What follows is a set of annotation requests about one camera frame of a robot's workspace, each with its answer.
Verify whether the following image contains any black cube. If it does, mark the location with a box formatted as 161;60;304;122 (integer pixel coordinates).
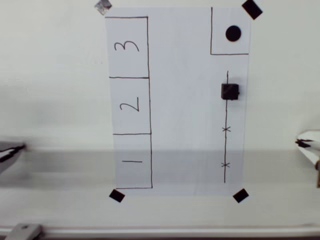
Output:
220;82;241;101

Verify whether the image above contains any black tape piece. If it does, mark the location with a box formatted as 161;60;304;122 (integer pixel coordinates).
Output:
241;0;264;21
108;188;126;204
232;188;250;204

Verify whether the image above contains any black round disc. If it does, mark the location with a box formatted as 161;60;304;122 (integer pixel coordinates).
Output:
225;25;242;43

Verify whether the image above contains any white paper sheet with markings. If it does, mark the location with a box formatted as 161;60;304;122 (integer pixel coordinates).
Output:
104;6;252;197

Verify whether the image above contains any shiny grey tape piece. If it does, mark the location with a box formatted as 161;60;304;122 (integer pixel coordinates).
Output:
94;0;113;16

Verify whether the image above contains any grey metal bracket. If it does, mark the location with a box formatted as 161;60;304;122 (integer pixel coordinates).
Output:
4;223;44;240

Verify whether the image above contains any aluminium rail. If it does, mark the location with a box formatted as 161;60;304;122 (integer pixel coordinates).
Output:
0;226;320;240

